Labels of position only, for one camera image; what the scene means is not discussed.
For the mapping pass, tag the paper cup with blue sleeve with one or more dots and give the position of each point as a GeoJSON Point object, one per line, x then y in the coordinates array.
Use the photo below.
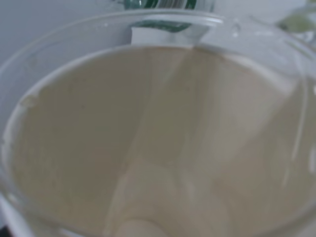
{"type": "Point", "coordinates": [159, 123]}

